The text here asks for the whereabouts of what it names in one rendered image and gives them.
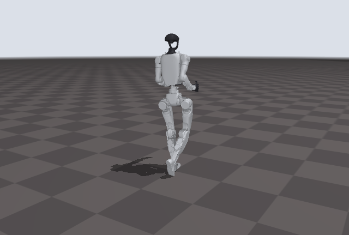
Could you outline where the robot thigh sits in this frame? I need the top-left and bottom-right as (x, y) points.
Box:
(158, 98), (176, 139)
(178, 97), (193, 138)

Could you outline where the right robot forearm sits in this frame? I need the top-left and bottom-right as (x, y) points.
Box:
(183, 75), (196, 91)

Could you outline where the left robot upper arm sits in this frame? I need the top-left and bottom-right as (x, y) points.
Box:
(155, 56), (164, 83)

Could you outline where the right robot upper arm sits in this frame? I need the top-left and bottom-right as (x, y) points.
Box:
(178, 54), (190, 82)

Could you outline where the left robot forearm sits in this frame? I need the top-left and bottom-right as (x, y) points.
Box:
(157, 81), (170, 87)

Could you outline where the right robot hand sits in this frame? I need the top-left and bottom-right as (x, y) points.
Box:
(192, 81), (199, 92)

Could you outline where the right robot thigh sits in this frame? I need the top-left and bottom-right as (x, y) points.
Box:
(178, 97), (193, 138)

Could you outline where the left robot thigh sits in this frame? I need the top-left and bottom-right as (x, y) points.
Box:
(158, 98), (176, 139)

